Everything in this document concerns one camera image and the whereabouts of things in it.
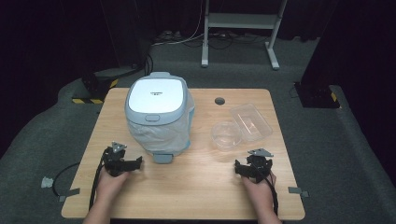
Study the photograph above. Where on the round clear plastic container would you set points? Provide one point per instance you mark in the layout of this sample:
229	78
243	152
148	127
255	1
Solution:
225	137

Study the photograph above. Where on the light grey crumpled tape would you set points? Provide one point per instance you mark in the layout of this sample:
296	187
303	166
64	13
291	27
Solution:
46	182

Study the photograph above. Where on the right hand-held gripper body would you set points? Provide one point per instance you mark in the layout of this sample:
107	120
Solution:
260	166

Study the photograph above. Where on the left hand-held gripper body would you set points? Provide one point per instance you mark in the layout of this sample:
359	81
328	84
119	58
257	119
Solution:
114	161

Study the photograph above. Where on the black base with yellow stripes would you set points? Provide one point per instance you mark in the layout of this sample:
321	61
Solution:
96	87

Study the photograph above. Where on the white trash bag blue hem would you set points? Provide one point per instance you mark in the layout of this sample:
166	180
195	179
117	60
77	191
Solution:
162	137

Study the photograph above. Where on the black base with yellow mark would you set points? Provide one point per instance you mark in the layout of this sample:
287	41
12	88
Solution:
317	95

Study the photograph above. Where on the grey metal stand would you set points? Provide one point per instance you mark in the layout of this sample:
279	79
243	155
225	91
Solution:
243	21

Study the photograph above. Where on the person's left hand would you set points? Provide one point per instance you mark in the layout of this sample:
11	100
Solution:
110	186

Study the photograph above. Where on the rectangular clear plastic container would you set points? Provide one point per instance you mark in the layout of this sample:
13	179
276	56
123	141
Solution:
250	121

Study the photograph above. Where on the grey table grommet hole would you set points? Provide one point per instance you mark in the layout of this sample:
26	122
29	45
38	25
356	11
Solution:
219	101

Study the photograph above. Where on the grey tape strip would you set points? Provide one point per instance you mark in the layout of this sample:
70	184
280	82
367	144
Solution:
297	190
70	193

